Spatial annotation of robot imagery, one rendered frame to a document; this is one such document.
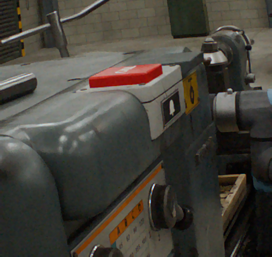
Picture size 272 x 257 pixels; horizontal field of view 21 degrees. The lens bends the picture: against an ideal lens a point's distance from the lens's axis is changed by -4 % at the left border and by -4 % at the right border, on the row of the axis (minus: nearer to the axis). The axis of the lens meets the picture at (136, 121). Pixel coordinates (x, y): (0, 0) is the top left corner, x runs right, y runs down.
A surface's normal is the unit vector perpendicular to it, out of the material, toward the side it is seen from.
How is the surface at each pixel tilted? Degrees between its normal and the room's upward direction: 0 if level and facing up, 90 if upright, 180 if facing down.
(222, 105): 58
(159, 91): 90
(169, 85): 90
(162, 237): 90
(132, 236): 90
